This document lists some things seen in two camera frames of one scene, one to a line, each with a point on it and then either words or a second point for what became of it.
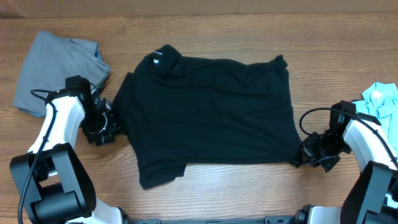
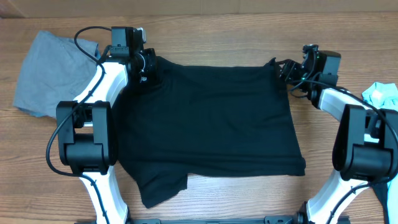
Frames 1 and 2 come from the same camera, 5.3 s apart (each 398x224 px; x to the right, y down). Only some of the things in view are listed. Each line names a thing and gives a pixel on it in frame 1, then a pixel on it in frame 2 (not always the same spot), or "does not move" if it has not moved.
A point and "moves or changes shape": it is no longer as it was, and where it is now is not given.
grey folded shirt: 50,60 does not move
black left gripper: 114,129 -> 151,63
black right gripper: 307,150 -> 289,71
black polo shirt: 176,111 moves or changes shape
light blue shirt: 380,102 does not move
